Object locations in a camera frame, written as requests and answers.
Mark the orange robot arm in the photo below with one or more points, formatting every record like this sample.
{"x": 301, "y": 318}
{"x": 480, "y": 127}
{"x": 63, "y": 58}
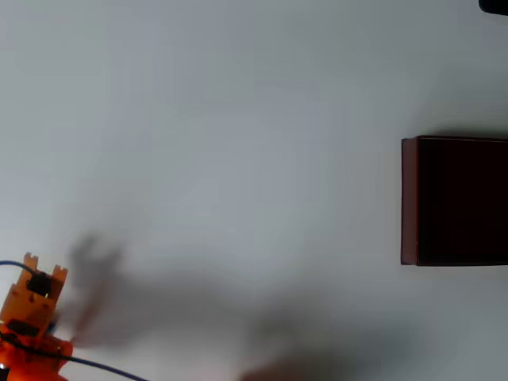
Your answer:
{"x": 28, "y": 317}

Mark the dark brown box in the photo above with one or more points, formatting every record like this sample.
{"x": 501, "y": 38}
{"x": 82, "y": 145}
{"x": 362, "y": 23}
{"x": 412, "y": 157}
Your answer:
{"x": 456, "y": 202}

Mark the black object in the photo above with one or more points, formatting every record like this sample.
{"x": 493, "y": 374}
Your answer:
{"x": 496, "y": 5}

